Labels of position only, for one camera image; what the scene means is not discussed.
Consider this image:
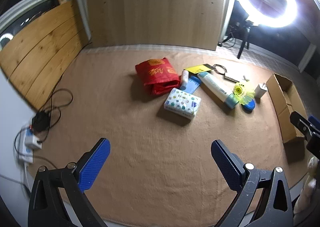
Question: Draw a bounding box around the black ring light cable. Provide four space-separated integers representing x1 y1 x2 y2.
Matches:
218 36 237 48

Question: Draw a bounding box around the purple cable coil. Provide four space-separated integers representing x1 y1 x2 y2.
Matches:
212 64 227 75

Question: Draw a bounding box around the yellow and black card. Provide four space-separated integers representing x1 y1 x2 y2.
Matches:
184 63 213 75

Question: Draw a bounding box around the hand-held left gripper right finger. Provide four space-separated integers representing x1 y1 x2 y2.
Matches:
211 139 294 227

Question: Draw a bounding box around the patterned white tissue pack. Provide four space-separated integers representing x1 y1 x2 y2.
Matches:
164 88 202 119

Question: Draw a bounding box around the white tube with blue cap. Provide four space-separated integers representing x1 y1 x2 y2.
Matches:
197 71 238 109

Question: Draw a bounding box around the black power adapter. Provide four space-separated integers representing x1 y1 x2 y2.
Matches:
32 111 51 132

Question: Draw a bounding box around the blue plastic phone stand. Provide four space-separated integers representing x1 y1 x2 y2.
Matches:
184 75 201 95

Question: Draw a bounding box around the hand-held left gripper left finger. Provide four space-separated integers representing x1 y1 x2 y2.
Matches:
28 137 111 227

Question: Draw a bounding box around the person's right hand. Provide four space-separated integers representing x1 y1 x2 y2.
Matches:
293 155 320 223

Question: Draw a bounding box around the black power strip with cables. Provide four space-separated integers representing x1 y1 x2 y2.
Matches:
37 88 74 143

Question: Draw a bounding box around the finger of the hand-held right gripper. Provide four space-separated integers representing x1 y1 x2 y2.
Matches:
290 111 320 160
308 115 320 134

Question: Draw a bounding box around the white power strip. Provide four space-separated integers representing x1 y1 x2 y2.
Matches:
17 123 43 165

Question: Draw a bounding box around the blue round lid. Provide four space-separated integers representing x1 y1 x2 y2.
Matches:
242 98 256 113

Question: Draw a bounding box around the large light wood board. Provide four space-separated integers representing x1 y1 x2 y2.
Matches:
84 0 227 51

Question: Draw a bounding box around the pine plank panel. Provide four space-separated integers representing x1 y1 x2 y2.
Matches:
0 0 89 111

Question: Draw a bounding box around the red printed bag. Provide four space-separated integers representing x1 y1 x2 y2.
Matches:
135 58 181 96

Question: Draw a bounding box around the small white bottle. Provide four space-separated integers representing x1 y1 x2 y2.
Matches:
180 69 190 90

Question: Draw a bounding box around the white charger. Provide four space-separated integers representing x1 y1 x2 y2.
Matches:
254 82 268 99

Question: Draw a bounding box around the cardboard box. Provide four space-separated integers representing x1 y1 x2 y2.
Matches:
265 73 309 144

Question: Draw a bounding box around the yellow plastic shuttlecock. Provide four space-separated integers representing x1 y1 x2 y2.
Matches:
233 80 256 105

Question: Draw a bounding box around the black tripod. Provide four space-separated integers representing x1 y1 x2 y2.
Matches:
234 20 253 60

